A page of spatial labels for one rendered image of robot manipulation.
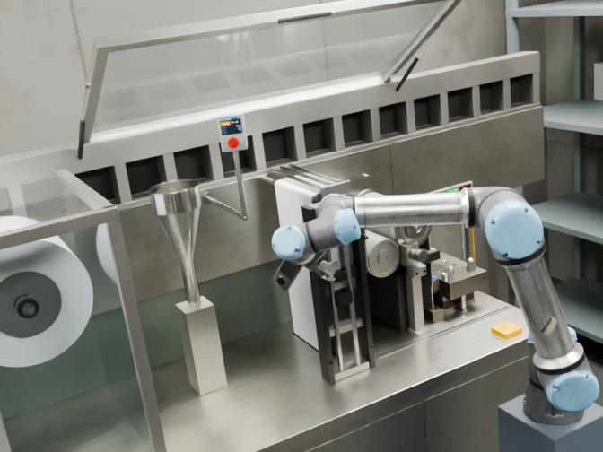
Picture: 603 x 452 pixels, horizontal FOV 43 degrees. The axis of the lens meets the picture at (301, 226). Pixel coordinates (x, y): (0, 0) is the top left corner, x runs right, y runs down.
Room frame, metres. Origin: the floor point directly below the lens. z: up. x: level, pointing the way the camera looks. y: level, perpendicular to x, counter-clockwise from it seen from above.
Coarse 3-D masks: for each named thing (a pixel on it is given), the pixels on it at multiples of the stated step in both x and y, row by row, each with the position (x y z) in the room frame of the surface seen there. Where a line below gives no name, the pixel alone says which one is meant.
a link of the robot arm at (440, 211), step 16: (464, 192) 1.71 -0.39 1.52; (480, 192) 1.70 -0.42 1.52; (320, 208) 1.73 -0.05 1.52; (352, 208) 1.72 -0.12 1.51; (368, 208) 1.71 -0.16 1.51; (384, 208) 1.71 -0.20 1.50; (400, 208) 1.71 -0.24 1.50; (416, 208) 1.70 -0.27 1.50; (432, 208) 1.70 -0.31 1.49; (448, 208) 1.69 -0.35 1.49; (464, 208) 1.69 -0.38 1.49; (368, 224) 1.71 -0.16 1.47; (384, 224) 1.71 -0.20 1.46; (400, 224) 1.71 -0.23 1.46; (416, 224) 1.71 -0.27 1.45; (432, 224) 1.71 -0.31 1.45; (464, 224) 1.70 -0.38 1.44
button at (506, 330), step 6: (504, 324) 2.17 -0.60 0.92; (510, 324) 2.17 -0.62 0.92; (492, 330) 2.16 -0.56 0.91; (498, 330) 2.14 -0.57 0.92; (504, 330) 2.13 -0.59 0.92; (510, 330) 2.13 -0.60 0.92; (516, 330) 2.12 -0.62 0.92; (498, 336) 2.13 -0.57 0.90; (504, 336) 2.11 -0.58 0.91; (510, 336) 2.11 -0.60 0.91
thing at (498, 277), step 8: (488, 248) 3.11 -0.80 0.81; (488, 256) 3.11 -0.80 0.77; (488, 264) 3.11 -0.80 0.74; (496, 264) 3.07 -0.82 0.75; (488, 272) 3.12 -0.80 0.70; (496, 272) 3.07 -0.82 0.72; (504, 272) 3.09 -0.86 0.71; (496, 280) 3.07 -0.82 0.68; (504, 280) 3.08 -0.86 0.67; (496, 288) 3.07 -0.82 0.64; (504, 288) 3.08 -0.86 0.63; (496, 296) 3.08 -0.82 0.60; (504, 296) 3.08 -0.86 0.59
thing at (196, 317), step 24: (168, 216) 1.99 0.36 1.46; (192, 216) 2.01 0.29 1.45; (192, 240) 2.03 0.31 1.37; (192, 264) 2.05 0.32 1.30; (192, 288) 2.04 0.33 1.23; (192, 312) 2.01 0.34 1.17; (192, 336) 2.00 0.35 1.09; (216, 336) 2.04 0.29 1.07; (192, 360) 2.01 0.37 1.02; (216, 360) 2.03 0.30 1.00; (192, 384) 2.05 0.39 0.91; (216, 384) 2.02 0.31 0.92
